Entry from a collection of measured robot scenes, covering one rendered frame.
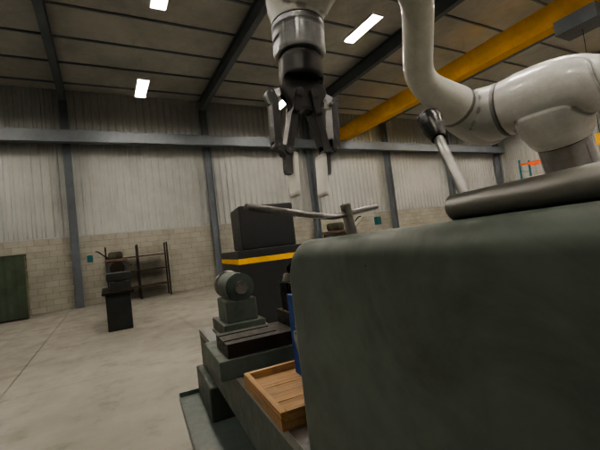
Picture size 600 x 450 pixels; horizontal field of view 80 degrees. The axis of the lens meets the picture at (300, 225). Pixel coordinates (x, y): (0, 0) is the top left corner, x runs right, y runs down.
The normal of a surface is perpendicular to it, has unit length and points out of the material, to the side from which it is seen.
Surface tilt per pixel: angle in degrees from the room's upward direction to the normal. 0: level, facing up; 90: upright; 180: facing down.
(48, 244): 90
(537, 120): 122
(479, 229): 45
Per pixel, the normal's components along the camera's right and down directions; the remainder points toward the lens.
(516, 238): -0.86, -0.37
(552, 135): -0.58, 0.56
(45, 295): 0.47, -0.10
